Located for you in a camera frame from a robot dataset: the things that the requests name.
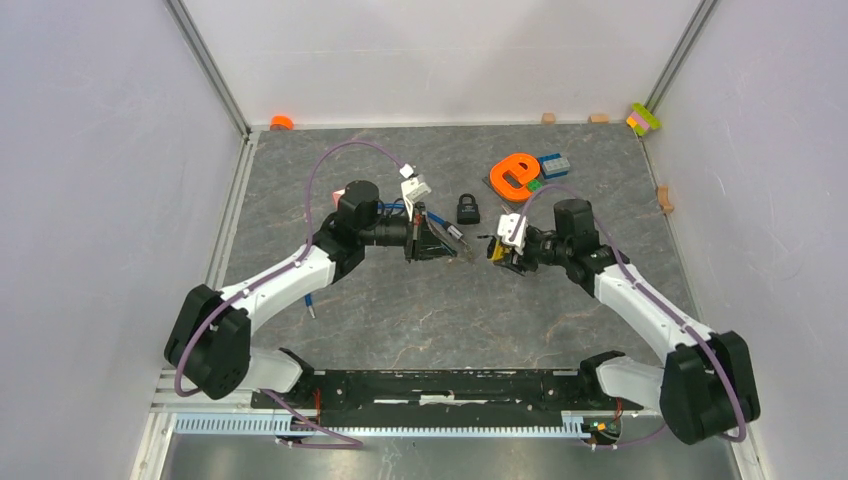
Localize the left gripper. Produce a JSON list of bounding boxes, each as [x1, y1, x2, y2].
[[359, 202, 457, 264]]

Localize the yellow padlock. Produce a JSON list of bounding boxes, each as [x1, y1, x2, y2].
[[486, 242, 512, 263]]

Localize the silver key bunch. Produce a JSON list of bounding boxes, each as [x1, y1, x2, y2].
[[456, 245, 475, 264]]

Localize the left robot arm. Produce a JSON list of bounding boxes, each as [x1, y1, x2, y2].
[[164, 177, 456, 408]]

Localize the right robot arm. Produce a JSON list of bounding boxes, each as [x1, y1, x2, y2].
[[487, 199, 761, 445]]

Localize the black padlock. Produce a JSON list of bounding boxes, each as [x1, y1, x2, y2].
[[456, 193, 481, 225]]

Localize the grey plate under letter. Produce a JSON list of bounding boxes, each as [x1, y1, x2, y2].
[[482, 176, 547, 206]]

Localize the green lego brick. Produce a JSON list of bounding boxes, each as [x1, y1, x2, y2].
[[525, 179, 545, 195]]

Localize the orange letter block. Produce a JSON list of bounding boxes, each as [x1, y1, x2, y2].
[[488, 152, 541, 196]]

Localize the blue lego brick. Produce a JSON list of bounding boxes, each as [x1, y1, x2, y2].
[[537, 153, 571, 179]]

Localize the pink wooden puzzle box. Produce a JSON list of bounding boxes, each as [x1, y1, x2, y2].
[[332, 189, 346, 208]]

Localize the wooden block right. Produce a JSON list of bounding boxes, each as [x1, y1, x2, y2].
[[588, 113, 610, 124]]

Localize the wooden arch piece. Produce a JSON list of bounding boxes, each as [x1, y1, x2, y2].
[[656, 185, 675, 215]]

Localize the stacked coloured lego bricks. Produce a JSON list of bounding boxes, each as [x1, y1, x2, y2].
[[626, 103, 662, 137]]

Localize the orange round cap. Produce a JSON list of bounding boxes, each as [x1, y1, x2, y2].
[[269, 115, 294, 131]]

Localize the blue cable loop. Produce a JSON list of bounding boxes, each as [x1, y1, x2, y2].
[[304, 201, 465, 321]]

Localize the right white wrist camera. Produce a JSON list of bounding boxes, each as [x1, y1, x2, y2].
[[496, 213, 527, 255]]

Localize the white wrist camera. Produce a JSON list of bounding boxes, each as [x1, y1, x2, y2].
[[496, 213, 527, 255], [399, 164, 432, 219]]

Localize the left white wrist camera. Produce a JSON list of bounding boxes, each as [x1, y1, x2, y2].
[[399, 164, 432, 219]]

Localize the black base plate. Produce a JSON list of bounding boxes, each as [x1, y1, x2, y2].
[[281, 369, 642, 428]]

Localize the blue slotted cable duct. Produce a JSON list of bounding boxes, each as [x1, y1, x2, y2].
[[173, 413, 586, 439]]

